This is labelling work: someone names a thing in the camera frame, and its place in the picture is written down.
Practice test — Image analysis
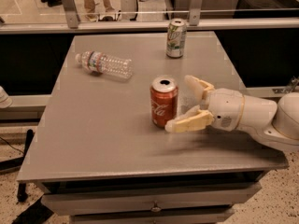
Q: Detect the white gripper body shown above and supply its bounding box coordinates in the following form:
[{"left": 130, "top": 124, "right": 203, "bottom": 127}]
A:
[{"left": 201, "top": 89, "right": 245, "bottom": 132}]

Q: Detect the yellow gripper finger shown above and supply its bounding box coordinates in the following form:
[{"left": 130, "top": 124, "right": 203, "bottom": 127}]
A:
[
  {"left": 184, "top": 75, "right": 215, "bottom": 103},
  {"left": 164, "top": 105, "right": 214, "bottom": 133}
]

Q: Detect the red coke can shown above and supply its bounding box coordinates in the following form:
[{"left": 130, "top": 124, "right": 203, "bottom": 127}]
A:
[{"left": 149, "top": 76, "right": 178, "bottom": 128}]

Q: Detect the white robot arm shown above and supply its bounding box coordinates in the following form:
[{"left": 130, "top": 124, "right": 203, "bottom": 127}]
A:
[{"left": 165, "top": 76, "right": 299, "bottom": 151}]

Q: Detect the green white soda can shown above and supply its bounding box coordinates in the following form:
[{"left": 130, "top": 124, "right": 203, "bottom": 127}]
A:
[{"left": 166, "top": 18, "right": 187, "bottom": 58}]

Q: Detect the clear plastic water bottle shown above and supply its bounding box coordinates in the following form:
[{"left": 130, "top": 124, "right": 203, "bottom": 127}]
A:
[{"left": 75, "top": 51, "right": 133, "bottom": 79}]

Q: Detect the metal drawer knob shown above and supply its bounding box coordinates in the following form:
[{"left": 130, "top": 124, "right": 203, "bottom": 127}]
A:
[{"left": 150, "top": 204, "right": 162, "bottom": 213}]

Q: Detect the grey cabinet with drawers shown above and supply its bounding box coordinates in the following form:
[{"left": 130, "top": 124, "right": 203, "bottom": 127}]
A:
[{"left": 18, "top": 32, "right": 288, "bottom": 224}]

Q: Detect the person in tan trousers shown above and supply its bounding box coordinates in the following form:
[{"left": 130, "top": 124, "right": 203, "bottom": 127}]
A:
[{"left": 81, "top": 0, "right": 117, "bottom": 22}]

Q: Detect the black stand leg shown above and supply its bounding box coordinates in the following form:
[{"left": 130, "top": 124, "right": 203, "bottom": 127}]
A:
[{"left": 0, "top": 128, "right": 36, "bottom": 203}]

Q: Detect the white object at left edge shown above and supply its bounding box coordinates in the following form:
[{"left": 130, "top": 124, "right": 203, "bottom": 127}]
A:
[{"left": 0, "top": 86, "right": 13, "bottom": 108}]

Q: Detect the metal railing frame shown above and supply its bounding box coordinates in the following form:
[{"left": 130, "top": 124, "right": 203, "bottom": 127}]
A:
[{"left": 0, "top": 0, "right": 299, "bottom": 34}]

